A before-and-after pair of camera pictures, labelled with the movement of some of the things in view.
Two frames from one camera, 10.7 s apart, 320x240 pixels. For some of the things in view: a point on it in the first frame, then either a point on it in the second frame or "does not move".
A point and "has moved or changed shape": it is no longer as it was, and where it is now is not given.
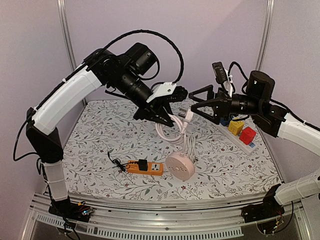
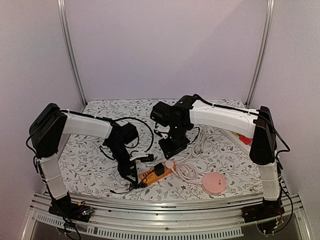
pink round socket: x=181 y=165 has moved or changed shape
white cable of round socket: x=187 y=140 has moved or changed shape
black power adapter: x=143 y=164 → x=159 y=169
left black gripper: x=155 y=108 → x=124 y=171
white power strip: x=249 y=149 does not move
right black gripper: x=222 y=106 → x=172 y=147
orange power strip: x=153 y=168 has moved or changed shape
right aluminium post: x=269 y=15 does not move
